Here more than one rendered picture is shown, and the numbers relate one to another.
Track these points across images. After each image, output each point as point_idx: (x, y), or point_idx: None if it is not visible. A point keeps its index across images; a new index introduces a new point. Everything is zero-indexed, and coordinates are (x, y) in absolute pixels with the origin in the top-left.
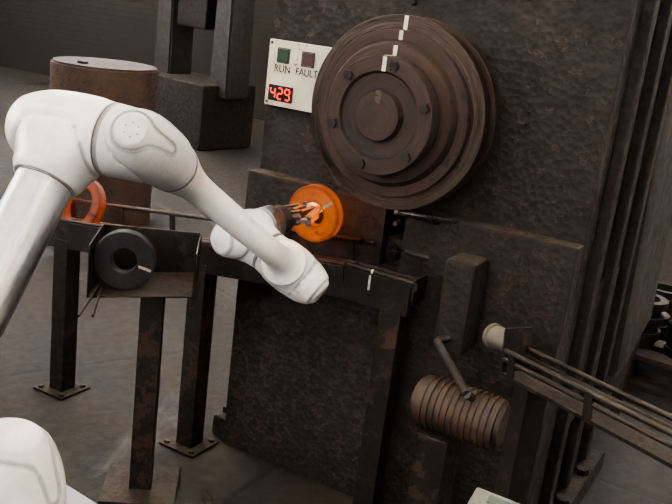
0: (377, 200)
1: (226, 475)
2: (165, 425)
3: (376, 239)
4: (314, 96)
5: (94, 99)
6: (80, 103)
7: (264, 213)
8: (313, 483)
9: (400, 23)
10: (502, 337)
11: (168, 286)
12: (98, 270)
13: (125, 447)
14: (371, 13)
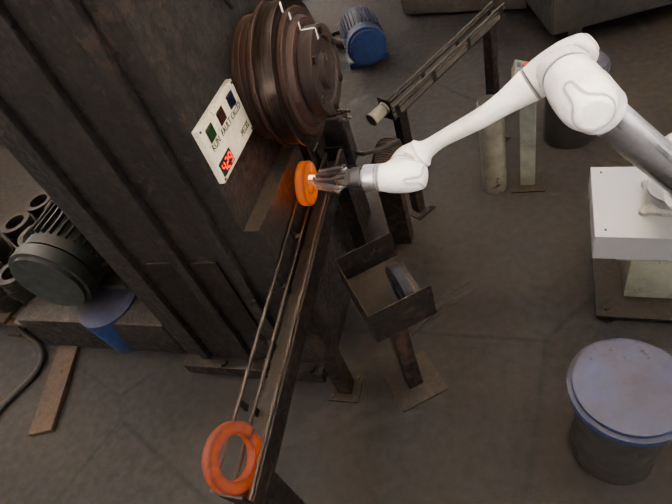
0: (321, 130)
1: (371, 347)
2: (330, 416)
3: None
4: (283, 111)
5: (581, 57)
6: (591, 60)
7: (383, 163)
8: (351, 305)
9: (280, 10)
10: (384, 109)
11: (385, 278)
12: None
13: (375, 419)
14: (214, 41)
